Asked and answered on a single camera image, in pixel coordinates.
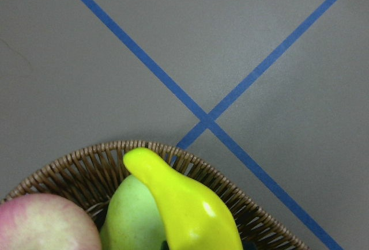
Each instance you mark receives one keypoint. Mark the red pink apple far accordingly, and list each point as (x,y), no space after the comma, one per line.
(46,221)

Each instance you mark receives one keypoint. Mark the green apple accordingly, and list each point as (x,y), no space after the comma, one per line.
(132,220)

